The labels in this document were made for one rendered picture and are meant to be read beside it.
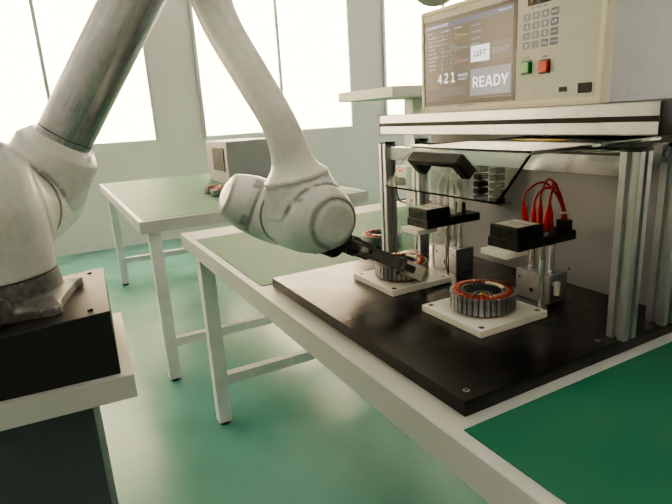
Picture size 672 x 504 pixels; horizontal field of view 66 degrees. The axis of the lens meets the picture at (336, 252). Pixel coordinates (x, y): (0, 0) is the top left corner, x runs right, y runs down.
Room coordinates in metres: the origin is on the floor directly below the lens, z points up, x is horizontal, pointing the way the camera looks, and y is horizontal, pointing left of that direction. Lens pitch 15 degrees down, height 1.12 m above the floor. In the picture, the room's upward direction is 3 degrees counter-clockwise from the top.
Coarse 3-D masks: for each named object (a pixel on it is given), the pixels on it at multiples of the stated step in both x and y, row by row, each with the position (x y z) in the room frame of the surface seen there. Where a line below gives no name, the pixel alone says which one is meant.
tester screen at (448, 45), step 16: (480, 16) 1.04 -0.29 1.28; (496, 16) 1.00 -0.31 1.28; (512, 16) 0.97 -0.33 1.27; (432, 32) 1.16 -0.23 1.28; (448, 32) 1.12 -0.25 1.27; (464, 32) 1.08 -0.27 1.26; (480, 32) 1.04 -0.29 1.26; (496, 32) 1.00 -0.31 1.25; (512, 32) 0.97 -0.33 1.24; (432, 48) 1.16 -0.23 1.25; (448, 48) 1.12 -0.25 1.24; (464, 48) 1.08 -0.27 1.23; (512, 48) 0.97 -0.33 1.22; (432, 64) 1.16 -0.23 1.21; (448, 64) 1.12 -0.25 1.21; (464, 64) 1.08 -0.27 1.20; (480, 64) 1.04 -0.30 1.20; (496, 64) 1.00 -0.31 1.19; (432, 80) 1.17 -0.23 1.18; (464, 80) 1.08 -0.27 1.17; (448, 96) 1.12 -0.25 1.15; (464, 96) 1.08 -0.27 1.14; (480, 96) 1.04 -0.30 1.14; (496, 96) 1.00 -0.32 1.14
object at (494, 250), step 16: (496, 224) 0.89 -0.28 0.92; (512, 224) 0.88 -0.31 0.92; (528, 224) 0.87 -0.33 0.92; (496, 240) 0.88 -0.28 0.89; (512, 240) 0.85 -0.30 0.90; (528, 240) 0.85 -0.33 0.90; (544, 240) 0.87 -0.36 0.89; (560, 240) 0.89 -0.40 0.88; (496, 256) 0.85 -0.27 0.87; (512, 256) 0.84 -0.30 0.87; (544, 256) 0.91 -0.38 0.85
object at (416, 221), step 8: (416, 208) 1.09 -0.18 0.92; (424, 208) 1.08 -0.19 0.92; (432, 208) 1.07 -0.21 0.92; (440, 208) 1.07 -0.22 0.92; (448, 208) 1.08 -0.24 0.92; (416, 216) 1.09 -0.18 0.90; (424, 216) 1.06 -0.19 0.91; (432, 216) 1.06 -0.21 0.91; (440, 216) 1.07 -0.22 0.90; (448, 216) 1.08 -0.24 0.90; (456, 216) 1.09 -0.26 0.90; (464, 216) 1.10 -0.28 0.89; (472, 216) 1.11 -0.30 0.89; (408, 224) 1.11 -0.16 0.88; (416, 224) 1.08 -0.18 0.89; (424, 224) 1.06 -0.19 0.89; (432, 224) 1.06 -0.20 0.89; (440, 224) 1.07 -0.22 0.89; (448, 224) 1.08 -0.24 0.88; (408, 232) 1.07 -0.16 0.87; (416, 232) 1.05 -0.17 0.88; (424, 232) 1.05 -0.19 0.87; (432, 232) 1.06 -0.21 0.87; (448, 232) 1.14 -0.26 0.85
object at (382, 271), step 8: (400, 256) 1.09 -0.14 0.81; (408, 256) 1.09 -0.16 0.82; (416, 256) 1.07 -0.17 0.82; (376, 264) 1.05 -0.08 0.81; (424, 264) 1.03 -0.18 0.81; (376, 272) 1.05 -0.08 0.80; (384, 272) 1.02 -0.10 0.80; (392, 272) 1.02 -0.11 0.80; (392, 280) 1.02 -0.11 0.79; (400, 280) 1.01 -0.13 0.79; (408, 280) 1.01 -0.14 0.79
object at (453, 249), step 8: (440, 248) 1.13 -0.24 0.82; (456, 248) 1.10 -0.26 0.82; (464, 248) 1.10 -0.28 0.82; (472, 248) 1.11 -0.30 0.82; (440, 256) 1.13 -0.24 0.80; (456, 256) 1.09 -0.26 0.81; (464, 256) 1.10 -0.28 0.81; (472, 256) 1.11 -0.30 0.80; (440, 264) 1.13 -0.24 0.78; (456, 264) 1.09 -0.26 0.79; (464, 264) 1.10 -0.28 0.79; (472, 264) 1.11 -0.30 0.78; (456, 272) 1.09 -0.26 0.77
